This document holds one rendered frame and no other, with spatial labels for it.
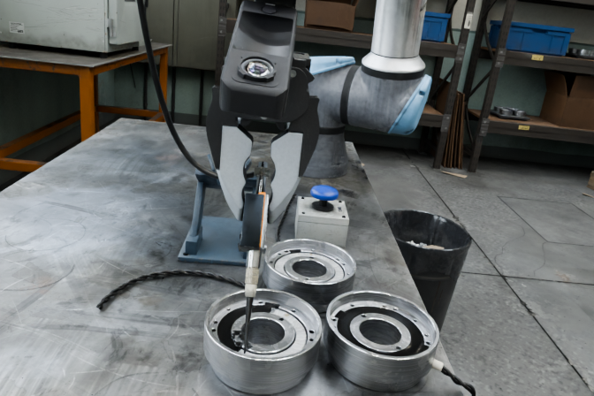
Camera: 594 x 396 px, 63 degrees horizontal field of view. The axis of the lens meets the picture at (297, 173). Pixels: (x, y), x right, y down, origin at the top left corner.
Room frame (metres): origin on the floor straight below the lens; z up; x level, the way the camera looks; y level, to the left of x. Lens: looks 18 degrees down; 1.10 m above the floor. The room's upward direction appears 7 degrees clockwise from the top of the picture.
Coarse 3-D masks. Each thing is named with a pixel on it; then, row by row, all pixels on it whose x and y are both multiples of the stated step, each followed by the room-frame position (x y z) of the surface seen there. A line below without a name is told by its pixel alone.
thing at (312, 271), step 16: (288, 240) 0.53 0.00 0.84; (304, 240) 0.54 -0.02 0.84; (320, 240) 0.54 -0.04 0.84; (272, 256) 0.51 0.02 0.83; (304, 256) 0.52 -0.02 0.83; (336, 256) 0.53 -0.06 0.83; (352, 256) 0.51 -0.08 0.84; (272, 272) 0.46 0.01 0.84; (288, 272) 0.48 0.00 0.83; (304, 272) 0.51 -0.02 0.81; (320, 272) 0.51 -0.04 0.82; (352, 272) 0.47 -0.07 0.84; (272, 288) 0.46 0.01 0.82; (288, 288) 0.45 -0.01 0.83; (304, 288) 0.44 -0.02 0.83; (320, 288) 0.44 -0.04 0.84; (336, 288) 0.45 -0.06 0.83; (352, 288) 0.48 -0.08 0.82; (320, 304) 0.44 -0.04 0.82
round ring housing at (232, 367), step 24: (264, 288) 0.42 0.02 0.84; (216, 312) 0.39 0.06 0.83; (264, 312) 0.40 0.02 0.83; (288, 312) 0.40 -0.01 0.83; (312, 312) 0.39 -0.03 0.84; (216, 336) 0.35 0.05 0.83; (264, 336) 0.39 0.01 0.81; (288, 336) 0.37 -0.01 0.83; (312, 336) 0.37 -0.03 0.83; (216, 360) 0.33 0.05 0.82; (240, 360) 0.32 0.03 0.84; (264, 360) 0.32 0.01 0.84; (288, 360) 0.32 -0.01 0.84; (312, 360) 0.34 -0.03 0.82; (240, 384) 0.33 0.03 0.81; (264, 384) 0.32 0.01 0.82; (288, 384) 0.33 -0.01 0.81
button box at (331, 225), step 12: (300, 204) 0.64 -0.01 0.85; (312, 204) 0.64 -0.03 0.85; (336, 204) 0.66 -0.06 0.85; (300, 216) 0.61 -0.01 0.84; (312, 216) 0.61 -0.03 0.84; (324, 216) 0.61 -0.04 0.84; (336, 216) 0.62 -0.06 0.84; (300, 228) 0.61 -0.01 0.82; (312, 228) 0.61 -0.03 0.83; (324, 228) 0.61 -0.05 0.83; (336, 228) 0.61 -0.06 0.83; (324, 240) 0.61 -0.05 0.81; (336, 240) 0.61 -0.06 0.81
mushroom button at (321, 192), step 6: (318, 186) 0.65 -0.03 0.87; (324, 186) 0.65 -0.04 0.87; (312, 192) 0.64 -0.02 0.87; (318, 192) 0.63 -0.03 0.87; (324, 192) 0.63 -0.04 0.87; (330, 192) 0.63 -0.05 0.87; (336, 192) 0.64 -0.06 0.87; (318, 198) 0.63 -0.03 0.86; (324, 198) 0.62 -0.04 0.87; (330, 198) 0.63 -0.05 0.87; (336, 198) 0.63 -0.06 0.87; (324, 204) 0.64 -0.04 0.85
